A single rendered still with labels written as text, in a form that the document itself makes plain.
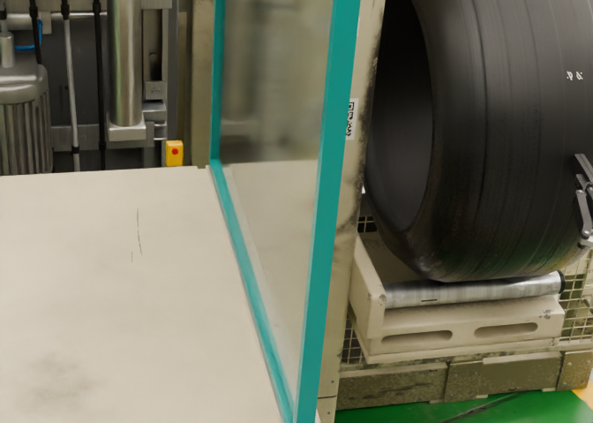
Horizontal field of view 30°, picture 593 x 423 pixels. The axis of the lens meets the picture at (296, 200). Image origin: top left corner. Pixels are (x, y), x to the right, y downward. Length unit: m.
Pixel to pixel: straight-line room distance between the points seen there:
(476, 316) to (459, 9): 0.58
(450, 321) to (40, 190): 0.80
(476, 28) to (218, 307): 0.61
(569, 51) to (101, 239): 0.74
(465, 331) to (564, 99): 0.50
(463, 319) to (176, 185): 0.68
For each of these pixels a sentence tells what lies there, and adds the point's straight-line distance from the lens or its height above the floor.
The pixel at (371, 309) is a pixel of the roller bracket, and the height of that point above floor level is 0.92.
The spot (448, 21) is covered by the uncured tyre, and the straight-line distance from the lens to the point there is 1.66.
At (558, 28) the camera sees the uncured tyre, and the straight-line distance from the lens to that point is 1.68.
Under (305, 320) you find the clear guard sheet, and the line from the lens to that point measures 0.99.
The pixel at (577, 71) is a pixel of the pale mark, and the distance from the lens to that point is 1.67.
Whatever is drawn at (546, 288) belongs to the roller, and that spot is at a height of 0.90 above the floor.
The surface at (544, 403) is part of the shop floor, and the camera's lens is 3.15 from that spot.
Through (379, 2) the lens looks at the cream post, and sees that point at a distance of 1.69.
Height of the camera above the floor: 2.06
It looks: 33 degrees down
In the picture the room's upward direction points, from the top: 5 degrees clockwise
